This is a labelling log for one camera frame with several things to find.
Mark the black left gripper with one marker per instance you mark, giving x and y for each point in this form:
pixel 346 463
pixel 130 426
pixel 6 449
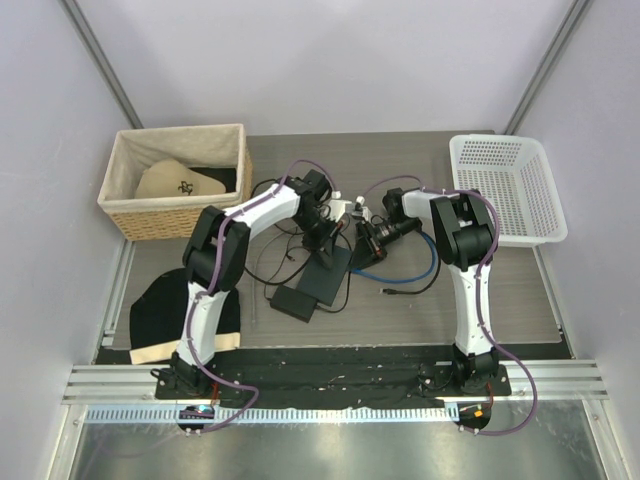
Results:
pixel 321 242

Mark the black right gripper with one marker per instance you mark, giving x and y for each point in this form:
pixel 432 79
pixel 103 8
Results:
pixel 368 248

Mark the black network switch box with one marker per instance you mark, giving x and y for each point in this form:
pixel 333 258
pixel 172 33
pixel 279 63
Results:
pixel 322 283

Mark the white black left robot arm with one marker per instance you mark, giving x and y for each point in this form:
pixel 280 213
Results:
pixel 215 259

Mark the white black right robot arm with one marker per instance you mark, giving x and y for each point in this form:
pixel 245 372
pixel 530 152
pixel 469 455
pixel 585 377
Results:
pixel 465 241

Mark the black power adapter brick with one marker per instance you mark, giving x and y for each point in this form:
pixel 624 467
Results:
pixel 293 303

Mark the wicker basket with liner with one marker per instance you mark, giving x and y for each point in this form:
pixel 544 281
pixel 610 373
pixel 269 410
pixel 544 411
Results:
pixel 217 151

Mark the white plastic perforated basket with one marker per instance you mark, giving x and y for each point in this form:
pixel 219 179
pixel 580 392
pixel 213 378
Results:
pixel 514 174

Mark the black cloth on board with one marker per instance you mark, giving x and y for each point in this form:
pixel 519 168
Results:
pixel 159 315

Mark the beige cap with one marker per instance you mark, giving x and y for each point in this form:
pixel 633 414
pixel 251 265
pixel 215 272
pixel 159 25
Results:
pixel 169 178

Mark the wooden board with label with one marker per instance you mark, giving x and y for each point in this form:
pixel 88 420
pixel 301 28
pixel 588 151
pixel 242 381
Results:
pixel 161 352

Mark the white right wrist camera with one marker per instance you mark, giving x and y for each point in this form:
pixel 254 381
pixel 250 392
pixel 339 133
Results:
pixel 360 210

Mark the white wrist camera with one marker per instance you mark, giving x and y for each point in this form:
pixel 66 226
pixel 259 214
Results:
pixel 338 207
pixel 360 210

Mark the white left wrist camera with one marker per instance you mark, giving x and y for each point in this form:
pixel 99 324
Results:
pixel 338 207

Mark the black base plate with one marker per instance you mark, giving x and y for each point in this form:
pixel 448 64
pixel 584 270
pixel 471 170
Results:
pixel 336 378

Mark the aluminium rail frame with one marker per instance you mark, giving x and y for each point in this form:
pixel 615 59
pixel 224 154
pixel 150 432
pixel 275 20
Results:
pixel 119 394

